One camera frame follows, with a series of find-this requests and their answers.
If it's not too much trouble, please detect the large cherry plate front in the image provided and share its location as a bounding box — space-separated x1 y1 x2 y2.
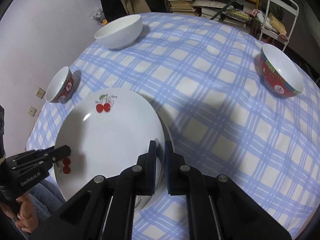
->
54 87 166 202

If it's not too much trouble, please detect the light blue fleece sleeve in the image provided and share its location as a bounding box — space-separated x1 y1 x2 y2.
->
28 179 66 224

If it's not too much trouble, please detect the large red patterned bowl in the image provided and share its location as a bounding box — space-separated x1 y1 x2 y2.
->
259 43 304 98

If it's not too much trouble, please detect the plastic bag of items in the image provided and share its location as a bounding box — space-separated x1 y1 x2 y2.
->
89 6 108 25

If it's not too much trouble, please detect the wooden bookshelf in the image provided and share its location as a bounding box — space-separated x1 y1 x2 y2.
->
165 0 260 34

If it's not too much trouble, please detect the wall socket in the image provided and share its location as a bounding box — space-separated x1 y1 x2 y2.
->
27 106 37 117
35 87 46 99

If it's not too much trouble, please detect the small red patterned bowl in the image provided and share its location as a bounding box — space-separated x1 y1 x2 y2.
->
46 66 74 103

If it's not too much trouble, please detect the white utility cart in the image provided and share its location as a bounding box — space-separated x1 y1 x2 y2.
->
259 0 299 51

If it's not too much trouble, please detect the blue checkered tablecloth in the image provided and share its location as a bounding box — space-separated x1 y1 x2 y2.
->
27 13 319 238

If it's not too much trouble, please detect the plain white bowl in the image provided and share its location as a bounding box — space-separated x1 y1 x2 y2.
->
94 14 143 50

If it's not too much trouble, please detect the person's left hand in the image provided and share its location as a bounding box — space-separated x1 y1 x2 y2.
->
1 192 39 233

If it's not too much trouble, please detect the upper wall socket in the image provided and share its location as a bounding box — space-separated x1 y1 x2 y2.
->
35 87 46 99

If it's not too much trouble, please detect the lower wall socket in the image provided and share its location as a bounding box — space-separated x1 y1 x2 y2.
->
27 106 37 117

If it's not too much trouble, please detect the stack of books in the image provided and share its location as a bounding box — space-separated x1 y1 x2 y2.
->
167 0 196 15

